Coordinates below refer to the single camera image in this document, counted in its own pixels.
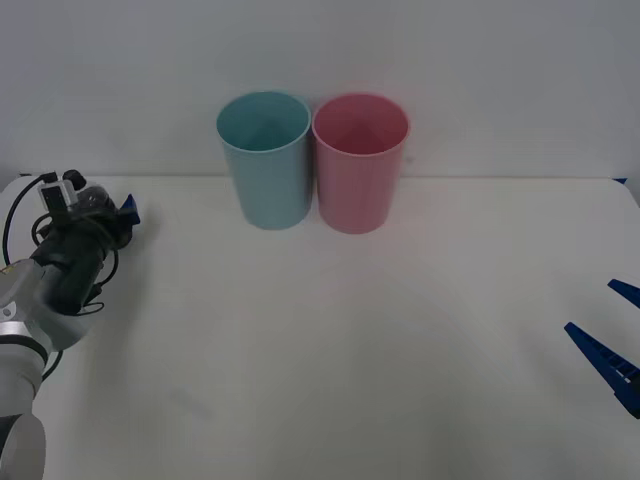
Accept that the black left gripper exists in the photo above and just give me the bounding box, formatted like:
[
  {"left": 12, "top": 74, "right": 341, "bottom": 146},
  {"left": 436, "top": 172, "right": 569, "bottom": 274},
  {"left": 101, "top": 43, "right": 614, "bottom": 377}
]
[{"left": 45, "top": 193, "right": 143, "bottom": 257}]

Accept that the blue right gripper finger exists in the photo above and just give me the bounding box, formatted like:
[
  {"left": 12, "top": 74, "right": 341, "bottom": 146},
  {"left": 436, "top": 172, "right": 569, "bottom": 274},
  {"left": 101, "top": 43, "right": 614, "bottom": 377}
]
[
  {"left": 606, "top": 278, "right": 640, "bottom": 307},
  {"left": 563, "top": 321, "right": 640, "bottom": 420}
]

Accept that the pale blue waste bin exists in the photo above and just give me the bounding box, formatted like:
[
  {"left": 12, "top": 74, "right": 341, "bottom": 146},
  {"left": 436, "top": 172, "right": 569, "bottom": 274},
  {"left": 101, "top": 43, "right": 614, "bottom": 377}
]
[{"left": 215, "top": 90, "right": 312, "bottom": 232}]

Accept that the pink waste bin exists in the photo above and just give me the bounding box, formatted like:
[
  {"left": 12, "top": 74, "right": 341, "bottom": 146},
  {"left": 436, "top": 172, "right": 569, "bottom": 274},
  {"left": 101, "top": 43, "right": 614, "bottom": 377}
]
[{"left": 311, "top": 92, "right": 411, "bottom": 236}]

